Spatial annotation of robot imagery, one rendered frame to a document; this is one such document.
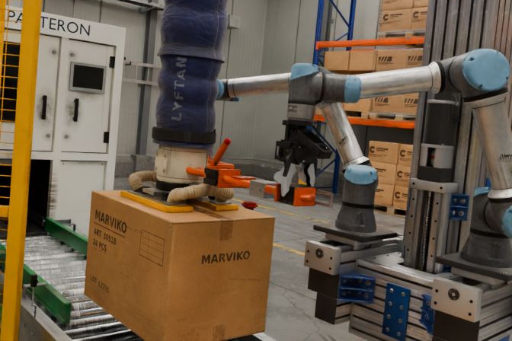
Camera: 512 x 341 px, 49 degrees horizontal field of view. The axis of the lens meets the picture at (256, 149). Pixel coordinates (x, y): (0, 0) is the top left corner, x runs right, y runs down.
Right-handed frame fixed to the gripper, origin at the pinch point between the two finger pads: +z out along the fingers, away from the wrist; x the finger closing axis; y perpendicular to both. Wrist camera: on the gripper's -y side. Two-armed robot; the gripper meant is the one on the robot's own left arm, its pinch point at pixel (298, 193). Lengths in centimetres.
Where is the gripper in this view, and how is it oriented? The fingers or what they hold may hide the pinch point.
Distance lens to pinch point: 153.2
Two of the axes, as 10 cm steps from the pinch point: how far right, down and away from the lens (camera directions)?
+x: -7.7, -0.4, -6.4
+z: -0.9, 9.9, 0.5
